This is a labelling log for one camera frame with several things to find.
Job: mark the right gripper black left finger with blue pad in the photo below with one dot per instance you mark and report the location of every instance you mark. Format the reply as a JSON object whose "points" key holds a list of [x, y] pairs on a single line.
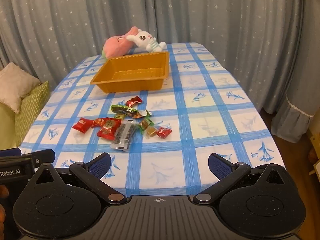
{"points": [[90, 175]]}

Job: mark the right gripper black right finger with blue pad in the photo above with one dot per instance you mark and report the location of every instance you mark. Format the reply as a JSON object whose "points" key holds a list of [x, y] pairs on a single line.
{"points": [[229, 174]]}

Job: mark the large red snack packet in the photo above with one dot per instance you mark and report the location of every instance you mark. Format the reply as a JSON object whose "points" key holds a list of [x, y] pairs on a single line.
{"points": [[108, 127]]}

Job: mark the red candy wrapper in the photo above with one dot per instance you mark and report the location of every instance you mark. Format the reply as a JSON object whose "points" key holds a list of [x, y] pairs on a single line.
{"points": [[133, 101], [83, 125]]}

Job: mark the clear dark snack packet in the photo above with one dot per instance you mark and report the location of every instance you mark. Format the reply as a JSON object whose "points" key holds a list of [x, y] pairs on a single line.
{"points": [[123, 136]]}

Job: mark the green edged snack packet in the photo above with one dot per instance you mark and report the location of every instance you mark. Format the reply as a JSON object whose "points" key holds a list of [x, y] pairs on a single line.
{"points": [[129, 111]]}

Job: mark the yellow candy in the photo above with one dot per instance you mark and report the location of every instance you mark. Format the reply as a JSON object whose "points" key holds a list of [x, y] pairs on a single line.
{"points": [[150, 132]]}

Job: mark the small red candy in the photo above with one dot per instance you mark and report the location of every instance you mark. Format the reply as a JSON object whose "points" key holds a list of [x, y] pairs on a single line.
{"points": [[163, 132]]}

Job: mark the green brown candy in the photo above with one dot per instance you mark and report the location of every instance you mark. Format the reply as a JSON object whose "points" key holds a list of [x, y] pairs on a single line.
{"points": [[144, 124]]}

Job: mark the red candy wrapper top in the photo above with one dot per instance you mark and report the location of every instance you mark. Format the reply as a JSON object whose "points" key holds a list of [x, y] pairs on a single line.
{"points": [[133, 101]]}

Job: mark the light green sofa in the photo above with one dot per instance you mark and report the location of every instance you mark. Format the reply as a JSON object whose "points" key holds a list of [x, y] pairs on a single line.
{"points": [[7, 127]]}

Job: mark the green chevron cushion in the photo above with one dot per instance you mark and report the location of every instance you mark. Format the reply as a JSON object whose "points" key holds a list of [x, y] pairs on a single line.
{"points": [[31, 107]]}

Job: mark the blue checked tablecloth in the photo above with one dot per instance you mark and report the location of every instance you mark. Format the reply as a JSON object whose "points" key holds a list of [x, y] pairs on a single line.
{"points": [[200, 101]]}

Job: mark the grey lace trimmed curtain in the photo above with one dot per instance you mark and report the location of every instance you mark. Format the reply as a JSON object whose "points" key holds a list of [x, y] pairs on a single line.
{"points": [[295, 109]]}

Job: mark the beige cushion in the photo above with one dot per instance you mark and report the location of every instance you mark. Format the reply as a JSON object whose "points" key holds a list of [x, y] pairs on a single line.
{"points": [[16, 84]]}

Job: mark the orange plastic tray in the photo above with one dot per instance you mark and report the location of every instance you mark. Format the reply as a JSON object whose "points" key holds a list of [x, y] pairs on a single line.
{"points": [[134, 72]]}

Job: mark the pink plush toy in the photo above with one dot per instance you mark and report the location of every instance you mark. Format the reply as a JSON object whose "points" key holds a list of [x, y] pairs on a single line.
{"points": [[119, 45]]}

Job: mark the white bunny plush toy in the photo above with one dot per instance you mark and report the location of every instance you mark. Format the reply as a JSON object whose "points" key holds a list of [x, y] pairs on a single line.
{"points": [[145, 40]]}

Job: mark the grey star curtain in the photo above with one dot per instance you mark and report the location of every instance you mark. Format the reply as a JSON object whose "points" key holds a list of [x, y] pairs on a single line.
{"points": [[256, 40]]}

